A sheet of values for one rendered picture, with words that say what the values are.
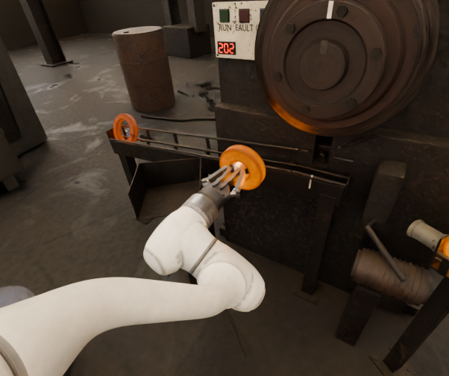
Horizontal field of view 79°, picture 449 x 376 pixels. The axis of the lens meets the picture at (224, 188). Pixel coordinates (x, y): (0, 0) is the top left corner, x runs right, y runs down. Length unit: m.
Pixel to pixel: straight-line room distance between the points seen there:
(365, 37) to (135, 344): 1.44
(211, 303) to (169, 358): 0.95
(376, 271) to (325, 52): 0.70
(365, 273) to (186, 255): 0.65
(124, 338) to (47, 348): 1.26
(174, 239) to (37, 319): 0.38
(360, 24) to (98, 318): 0.74
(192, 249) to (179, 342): 0.88
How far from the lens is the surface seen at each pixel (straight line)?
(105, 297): 0.36
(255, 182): 0.86
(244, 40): 1.12
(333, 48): 0.78
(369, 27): 0.77
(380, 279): 1.07
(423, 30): 0.85
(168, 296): 0.43
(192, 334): 1.46
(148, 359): 1.46
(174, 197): 1.16
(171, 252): 0.61
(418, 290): 1.08
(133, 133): 1.62
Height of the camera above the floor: 1.31
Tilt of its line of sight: 38 degrees down
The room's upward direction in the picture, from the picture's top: 5 degrees counter-clockwise
